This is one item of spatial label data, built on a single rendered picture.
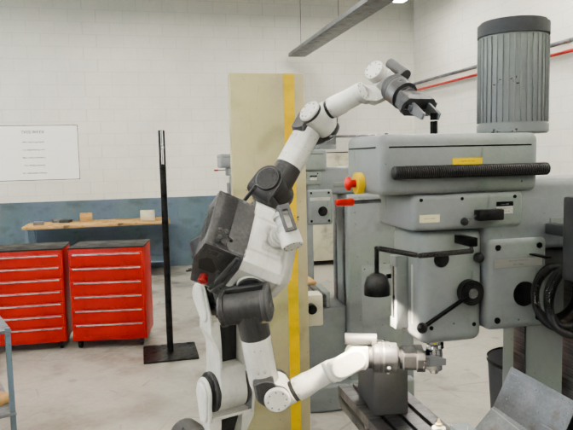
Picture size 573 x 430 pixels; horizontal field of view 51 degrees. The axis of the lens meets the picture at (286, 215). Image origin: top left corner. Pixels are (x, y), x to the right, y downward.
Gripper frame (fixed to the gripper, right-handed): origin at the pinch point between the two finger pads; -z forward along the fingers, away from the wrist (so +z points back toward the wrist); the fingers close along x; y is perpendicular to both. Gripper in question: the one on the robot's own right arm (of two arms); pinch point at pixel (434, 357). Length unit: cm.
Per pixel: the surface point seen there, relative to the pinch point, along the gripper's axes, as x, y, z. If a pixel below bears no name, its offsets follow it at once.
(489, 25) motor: 2, -96, -14
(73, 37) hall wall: 793, -258, 463
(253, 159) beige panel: 156, -59, 76
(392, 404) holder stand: 23.0, 24.2, 10.1
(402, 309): -5.4, -16.0, 9.7
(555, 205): 0, -45, -33
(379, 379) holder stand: 22.0, 15.0, 14.5
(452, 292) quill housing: -9.4, -22.0, -3.3
